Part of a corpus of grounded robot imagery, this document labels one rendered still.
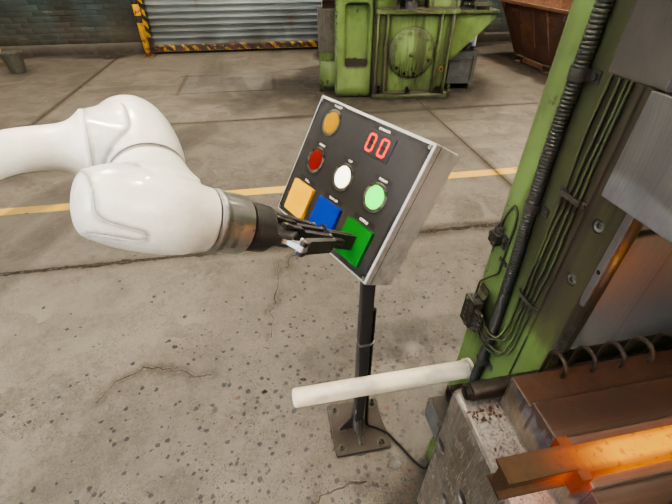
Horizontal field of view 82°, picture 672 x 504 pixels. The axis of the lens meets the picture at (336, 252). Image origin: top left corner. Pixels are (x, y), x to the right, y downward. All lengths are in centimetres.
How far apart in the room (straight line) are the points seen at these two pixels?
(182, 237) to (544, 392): 51
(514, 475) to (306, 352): 142
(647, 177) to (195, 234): 46
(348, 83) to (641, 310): 469
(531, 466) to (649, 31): 42
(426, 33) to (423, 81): 53
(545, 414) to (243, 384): 137
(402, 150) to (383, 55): 442
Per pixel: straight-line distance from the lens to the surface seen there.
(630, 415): 64
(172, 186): 50
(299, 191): 88
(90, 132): 60
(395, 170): 71
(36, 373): 219
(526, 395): 61
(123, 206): 48
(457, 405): 66
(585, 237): 67
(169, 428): 175
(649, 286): 74
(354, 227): 74
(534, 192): 71
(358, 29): 514
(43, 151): 62
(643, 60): 42
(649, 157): 40
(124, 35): 854
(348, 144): 81
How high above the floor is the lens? 145
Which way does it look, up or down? 38 degrees down
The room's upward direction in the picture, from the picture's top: straight up
